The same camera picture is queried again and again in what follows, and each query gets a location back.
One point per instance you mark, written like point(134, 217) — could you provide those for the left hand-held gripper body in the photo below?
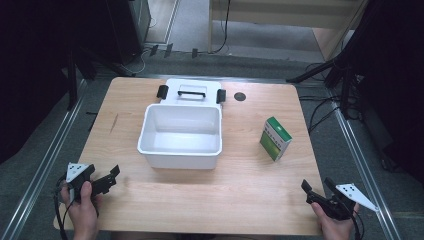
point(80, 176)

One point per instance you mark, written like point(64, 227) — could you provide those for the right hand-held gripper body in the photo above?
point(346, 200)

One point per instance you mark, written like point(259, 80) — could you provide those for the person's left hand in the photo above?
point(83, 210)

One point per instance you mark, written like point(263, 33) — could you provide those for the person's right hand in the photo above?
point(333, 226)

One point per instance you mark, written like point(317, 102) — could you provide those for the green and white carton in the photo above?
point(275, 138)

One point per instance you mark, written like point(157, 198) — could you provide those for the white storage box with lid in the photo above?
point(181, 133)

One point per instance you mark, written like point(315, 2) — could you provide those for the black metal stand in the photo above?
point(71, 80)

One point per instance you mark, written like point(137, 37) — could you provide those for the black tripod stand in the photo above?
point(336, 71)

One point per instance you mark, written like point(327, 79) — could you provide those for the dark curtain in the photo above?
point(30, 66)
point(396, 83)

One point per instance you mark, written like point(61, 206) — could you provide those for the black round table grommet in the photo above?
point(240, 96)

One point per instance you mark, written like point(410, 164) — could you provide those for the dark cabinet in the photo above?
point(128, 30)

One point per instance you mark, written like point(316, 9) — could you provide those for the light wooden furniture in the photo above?
point(283, 10)

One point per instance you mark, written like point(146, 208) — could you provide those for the metal floor rail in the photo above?
point(43, 166)
point(361, 166)

